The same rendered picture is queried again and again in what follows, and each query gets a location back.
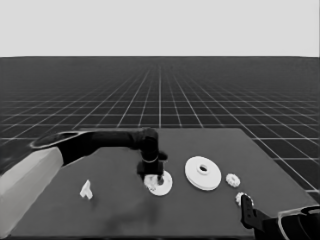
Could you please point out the large thick white disc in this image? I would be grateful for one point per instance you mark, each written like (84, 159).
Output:
(195, 175)

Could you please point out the white round carrier with hole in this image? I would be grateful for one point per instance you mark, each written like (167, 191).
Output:
(166, 186)

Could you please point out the small white toothed gear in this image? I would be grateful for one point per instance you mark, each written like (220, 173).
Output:
(238, 198)
(154, 189)
(150, 180)
(235, 181)

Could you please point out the small white T-shaped piece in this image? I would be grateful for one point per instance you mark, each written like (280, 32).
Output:
(86, 191)

